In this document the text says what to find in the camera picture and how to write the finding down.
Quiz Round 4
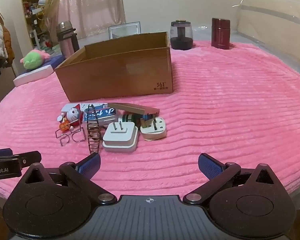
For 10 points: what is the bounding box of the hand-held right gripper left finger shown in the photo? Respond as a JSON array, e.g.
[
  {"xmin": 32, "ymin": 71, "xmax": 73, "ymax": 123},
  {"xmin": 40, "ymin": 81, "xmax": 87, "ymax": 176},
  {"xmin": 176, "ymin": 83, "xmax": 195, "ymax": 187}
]
[{"xmin": 22, "ymin": 153, "xmax": 117, "ymax": 205}]

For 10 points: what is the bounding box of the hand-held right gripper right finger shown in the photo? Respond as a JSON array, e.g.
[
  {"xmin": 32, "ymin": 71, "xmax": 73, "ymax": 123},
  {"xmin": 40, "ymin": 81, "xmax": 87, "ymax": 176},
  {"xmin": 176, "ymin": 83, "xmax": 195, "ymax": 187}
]
[{"xmin": 183, "ymin": 153, "xmax": 275, "ymax": 205}]

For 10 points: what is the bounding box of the white square power adapter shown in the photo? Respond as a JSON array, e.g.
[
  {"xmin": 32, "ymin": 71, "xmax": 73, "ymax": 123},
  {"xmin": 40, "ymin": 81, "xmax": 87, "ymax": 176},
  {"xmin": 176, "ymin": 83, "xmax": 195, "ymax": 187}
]
[{"xmin": 102, "ymin": 121, "xmax": 138, "ymax": 153}]

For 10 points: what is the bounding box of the brown ladder-shaped hair clip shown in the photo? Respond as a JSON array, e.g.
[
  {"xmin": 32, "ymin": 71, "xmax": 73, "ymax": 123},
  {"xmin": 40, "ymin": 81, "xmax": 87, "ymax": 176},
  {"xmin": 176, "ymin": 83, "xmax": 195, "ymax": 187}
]
[{"xmin": 86, "ymin": 104, "xmax": 101, "ymax": 155}]

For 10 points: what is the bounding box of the red hooded cat figurine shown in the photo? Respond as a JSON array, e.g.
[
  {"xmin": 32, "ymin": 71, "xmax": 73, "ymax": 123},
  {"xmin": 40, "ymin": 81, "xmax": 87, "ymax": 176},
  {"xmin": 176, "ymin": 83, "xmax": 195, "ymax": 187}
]
[{"xmin": 56, "ymin": 104, "xmax": 84, "ymax": 132}]

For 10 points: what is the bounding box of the blue printed packet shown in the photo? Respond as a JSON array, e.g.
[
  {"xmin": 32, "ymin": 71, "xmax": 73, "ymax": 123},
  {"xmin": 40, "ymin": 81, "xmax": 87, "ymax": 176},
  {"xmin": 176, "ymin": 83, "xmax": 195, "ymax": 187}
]
[{"xmin": 83, "ymin": 106, "xmax": 119, "ymax": 123}]

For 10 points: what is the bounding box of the white travel plug adapter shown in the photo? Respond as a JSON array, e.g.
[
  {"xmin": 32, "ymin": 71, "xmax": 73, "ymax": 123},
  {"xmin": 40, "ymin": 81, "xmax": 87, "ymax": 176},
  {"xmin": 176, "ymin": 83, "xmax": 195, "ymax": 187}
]
[{"xmin": 139, "ymin": 117, "xmax": 167, "ymax": 141}]

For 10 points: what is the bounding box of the beige box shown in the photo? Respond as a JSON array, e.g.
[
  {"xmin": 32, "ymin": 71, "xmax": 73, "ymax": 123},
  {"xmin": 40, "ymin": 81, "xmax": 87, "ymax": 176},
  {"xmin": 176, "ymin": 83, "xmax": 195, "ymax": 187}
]
[{"xmin": 107, "ymin": 102, "xmax": 160, "ymax": 115}]

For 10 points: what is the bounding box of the brown cardboard box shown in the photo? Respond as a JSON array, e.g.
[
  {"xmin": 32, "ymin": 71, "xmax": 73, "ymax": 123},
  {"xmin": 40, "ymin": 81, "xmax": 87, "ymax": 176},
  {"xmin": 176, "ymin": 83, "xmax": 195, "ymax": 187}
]
[{"xmin": 54, "ymin": 32, "xmax": 174, "ymax": 102}]

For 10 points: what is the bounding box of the green white striped cylinder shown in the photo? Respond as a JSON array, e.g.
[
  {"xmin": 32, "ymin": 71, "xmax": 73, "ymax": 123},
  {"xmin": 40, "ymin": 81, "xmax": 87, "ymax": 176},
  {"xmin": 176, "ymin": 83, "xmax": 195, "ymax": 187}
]
[{"xmin": 118, "ymin": 114, "xmax": 140, "ymax": 128}]

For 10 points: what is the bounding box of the pink ribbed blanket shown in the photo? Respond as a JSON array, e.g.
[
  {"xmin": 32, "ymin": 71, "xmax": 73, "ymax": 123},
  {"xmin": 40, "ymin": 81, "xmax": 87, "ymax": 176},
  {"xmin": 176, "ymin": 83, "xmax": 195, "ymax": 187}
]
[{"xmin": 0, "ymin": 40, "xmax": 300, "ymax": 198}]

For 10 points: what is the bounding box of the green pink plush toy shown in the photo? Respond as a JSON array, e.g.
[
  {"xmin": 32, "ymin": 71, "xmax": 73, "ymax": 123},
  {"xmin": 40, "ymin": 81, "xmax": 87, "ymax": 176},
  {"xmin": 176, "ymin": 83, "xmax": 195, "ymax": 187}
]
[{"xmin": 20, "ymin": 50, "xmax": 49, "ymax": 70}]

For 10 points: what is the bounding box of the dark blue box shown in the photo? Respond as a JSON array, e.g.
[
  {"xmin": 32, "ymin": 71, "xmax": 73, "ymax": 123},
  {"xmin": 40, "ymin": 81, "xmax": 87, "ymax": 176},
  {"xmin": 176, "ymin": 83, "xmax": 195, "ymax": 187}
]
[{"xmin": 19, "ymin": 52, "xmax": 65, "ymax": 77}]

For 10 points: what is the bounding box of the brown coat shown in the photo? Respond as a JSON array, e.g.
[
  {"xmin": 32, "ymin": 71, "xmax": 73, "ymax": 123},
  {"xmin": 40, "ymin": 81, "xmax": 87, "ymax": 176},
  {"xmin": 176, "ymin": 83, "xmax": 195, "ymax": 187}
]
[{"xmin": 0, "ymin": 11, "xmax": 15, "ymax": 65}]

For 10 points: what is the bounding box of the pink bottle with black holder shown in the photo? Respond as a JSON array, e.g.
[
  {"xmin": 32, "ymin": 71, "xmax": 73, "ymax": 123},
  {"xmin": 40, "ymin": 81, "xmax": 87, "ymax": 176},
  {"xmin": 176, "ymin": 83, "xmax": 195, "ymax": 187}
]
[{"xmin": 56, "ymin": 21, "xmax": 80, "ymax": 58}]

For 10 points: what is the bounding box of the dark grinder jar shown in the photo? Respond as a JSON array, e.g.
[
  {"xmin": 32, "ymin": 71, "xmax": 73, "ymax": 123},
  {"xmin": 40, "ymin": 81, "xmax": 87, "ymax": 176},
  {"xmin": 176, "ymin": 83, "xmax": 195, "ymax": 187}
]
[{"xmin": 170, "ymin": 20, "xmax": 193, "ymax": 50}]

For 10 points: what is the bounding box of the maroon insulated jar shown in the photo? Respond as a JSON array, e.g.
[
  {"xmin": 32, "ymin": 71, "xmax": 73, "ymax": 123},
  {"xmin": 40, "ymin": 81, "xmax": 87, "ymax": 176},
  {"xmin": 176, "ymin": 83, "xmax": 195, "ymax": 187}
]
[{"xmin": 211, "ymin": 18, "xmax": 231, "ymax": 49}]

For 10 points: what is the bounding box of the standing fan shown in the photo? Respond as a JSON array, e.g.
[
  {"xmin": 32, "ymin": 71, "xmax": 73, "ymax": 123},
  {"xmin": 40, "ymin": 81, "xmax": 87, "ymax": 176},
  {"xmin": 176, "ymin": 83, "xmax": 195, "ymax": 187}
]
[{"xmin": 41, "ymin": 0, "xmax": 63, "ymax": 45}]

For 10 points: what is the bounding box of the wooden bookshelf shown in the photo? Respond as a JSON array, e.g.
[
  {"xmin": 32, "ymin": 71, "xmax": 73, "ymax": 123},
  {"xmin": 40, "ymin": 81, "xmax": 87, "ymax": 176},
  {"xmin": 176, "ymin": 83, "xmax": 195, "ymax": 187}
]
[{"xmin": 19, "ymin": 0, "xmax": 44, "ymax": 50}]

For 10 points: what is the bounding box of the plastic-wrapped headboard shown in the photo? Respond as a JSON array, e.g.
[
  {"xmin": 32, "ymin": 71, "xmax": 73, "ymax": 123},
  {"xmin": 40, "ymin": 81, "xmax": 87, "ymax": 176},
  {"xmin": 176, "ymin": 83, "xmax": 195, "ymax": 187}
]
[{"xmin": 231, "ymin": 0, "xmax": 300, "ymax": 80}]

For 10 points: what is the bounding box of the pale pink curtain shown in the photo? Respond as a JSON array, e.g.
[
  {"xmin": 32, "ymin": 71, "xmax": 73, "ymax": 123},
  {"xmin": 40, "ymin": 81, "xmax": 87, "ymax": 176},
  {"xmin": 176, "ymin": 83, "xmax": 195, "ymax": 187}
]
[{"xmin": 39, "ymin": 0, "xmax": 127, "ymax": 40}]

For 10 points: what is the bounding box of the silver wire holder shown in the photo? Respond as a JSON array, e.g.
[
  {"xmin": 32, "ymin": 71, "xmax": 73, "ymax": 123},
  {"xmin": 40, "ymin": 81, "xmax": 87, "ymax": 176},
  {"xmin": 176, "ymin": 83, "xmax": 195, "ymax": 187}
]
[{"xmin": 55, "ymin": 119, "xmax": 86, "ymax": 146}]

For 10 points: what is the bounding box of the glass picture frame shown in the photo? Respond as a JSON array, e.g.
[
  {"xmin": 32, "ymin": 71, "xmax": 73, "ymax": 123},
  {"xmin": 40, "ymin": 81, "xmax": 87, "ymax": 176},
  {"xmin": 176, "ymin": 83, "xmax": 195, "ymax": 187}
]
[{"xmin": 108, "ymin": 21, "xmax": 142, "ymax": 40}]

